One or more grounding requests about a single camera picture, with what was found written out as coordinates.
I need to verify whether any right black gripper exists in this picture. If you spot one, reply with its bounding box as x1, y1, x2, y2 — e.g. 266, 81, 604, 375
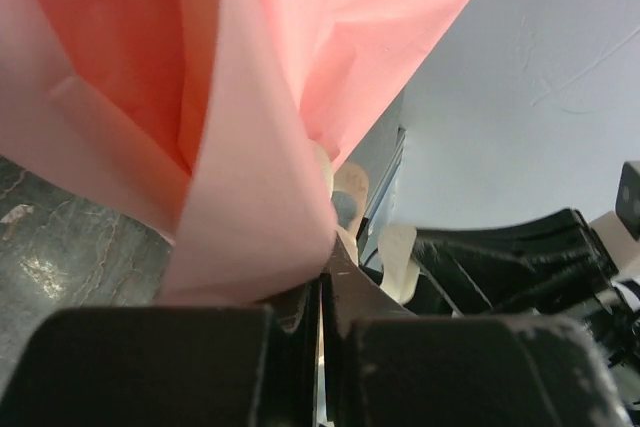
406, 209, 618, 316

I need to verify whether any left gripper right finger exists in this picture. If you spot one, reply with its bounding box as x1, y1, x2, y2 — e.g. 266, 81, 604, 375
323, 243, 630, 426

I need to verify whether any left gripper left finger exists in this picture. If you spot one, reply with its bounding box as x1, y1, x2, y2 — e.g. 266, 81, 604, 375
1, 282, 319, 426

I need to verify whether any cream ribbon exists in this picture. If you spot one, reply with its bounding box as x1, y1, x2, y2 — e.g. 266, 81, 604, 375
311, 141, 420, 305

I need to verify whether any pink wrapping paper sheet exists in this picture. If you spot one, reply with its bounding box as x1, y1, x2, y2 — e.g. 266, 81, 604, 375
1, 0, 469, 304

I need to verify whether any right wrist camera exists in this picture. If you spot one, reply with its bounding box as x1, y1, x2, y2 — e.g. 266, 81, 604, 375
590, 161, 639, 278

